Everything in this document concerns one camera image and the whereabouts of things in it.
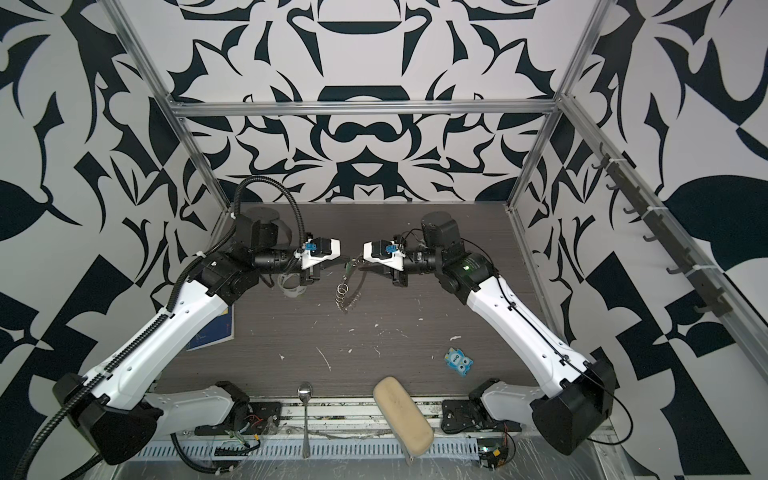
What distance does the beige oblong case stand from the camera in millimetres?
698

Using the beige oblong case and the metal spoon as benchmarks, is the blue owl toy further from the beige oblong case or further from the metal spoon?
the metal spoon

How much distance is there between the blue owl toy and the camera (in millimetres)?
826

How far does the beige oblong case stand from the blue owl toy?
15 centimetres

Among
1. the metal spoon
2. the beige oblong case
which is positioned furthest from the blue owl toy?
the metal spoon
